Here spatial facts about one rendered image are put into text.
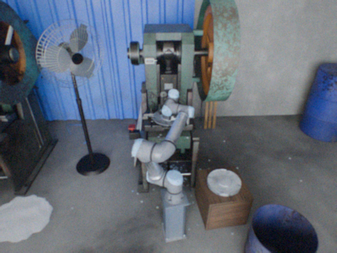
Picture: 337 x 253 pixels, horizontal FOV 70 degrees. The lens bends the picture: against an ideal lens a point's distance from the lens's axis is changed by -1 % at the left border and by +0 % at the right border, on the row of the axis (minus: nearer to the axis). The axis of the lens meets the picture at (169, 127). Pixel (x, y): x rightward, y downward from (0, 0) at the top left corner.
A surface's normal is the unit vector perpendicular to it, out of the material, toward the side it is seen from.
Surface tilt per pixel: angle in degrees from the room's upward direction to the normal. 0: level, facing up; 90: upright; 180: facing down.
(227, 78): 101
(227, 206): 90
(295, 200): 0
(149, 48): 90
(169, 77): 90
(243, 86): 90
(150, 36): 45
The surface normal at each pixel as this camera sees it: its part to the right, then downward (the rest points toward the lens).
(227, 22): 0.04, -0.17
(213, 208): 0.16, 0.55
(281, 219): -0.47, 0.46
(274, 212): -0.10, 0.52
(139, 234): 0.00, -0.83
